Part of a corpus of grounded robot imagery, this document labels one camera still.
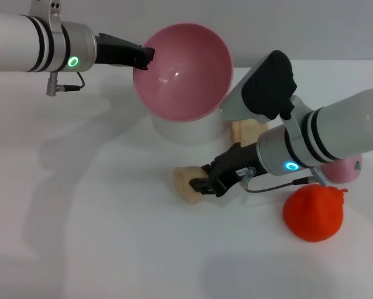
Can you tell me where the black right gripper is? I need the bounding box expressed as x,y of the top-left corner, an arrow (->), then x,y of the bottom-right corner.
190,141 -> 268,198

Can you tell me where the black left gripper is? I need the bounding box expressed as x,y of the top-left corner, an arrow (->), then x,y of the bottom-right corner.
94,32 -> 157,72

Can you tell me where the round beige egg yolk pastry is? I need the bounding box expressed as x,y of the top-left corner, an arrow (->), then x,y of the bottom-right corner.
173,166 -> 218,206

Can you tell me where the pink plastic bowl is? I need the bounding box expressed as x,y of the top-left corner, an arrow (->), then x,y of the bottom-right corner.
132,22 -> 234,122

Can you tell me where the long golden toast bread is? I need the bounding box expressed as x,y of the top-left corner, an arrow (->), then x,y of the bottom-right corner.
229,120 -> 270,146

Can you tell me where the orange-red persimmon bun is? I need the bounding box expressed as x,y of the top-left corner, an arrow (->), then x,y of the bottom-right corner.
282,183 -> 349,243

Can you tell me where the pink peach bun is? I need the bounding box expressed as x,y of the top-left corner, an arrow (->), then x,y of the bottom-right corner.
322,154 -> 364,184

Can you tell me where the left arm dark cable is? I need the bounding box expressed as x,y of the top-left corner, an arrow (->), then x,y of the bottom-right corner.
57,72 -> 86,93

